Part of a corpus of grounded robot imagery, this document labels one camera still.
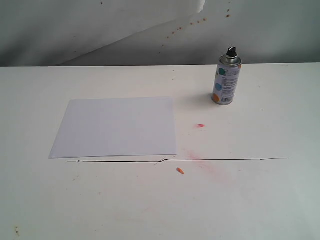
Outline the white dotted spray can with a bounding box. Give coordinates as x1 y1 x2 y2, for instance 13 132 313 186
211 46 242 106

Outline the white paper sheet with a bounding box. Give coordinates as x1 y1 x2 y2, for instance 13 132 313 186
49 97 177 159

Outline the white backdrop cloth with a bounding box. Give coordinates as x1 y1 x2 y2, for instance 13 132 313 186
0 0 320 67

